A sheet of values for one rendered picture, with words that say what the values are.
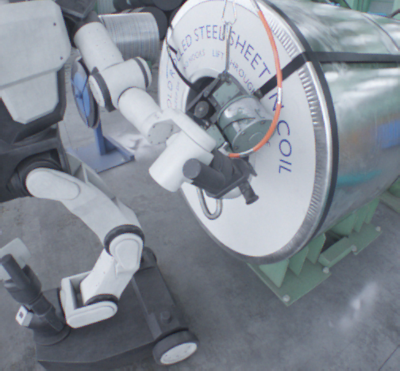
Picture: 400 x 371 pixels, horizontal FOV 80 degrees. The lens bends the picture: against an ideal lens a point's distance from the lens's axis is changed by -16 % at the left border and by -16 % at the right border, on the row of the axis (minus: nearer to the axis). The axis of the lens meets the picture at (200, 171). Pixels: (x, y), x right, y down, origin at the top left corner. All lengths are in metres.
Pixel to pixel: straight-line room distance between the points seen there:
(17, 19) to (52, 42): 0.09
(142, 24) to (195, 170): 5.71
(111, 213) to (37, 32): 0.54
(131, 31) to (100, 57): 5.25
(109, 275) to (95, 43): 0.77
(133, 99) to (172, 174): 0.19
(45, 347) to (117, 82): 1.07
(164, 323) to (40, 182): 0.74
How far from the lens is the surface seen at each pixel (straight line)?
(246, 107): 0.79
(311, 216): 0.88
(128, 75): 0.64
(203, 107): 0.93
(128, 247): 0.93
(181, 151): 0.48
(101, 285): 1.11
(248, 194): 0.77
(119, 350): 1.22
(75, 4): 0.79
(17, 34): 0.65
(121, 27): 5.93
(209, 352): 1.37
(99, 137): 2.72
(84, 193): 0.79
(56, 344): 1.31
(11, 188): 0.81
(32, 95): 0.68
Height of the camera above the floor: 1.27
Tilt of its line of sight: 32 degrees down
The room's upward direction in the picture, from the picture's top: straight up
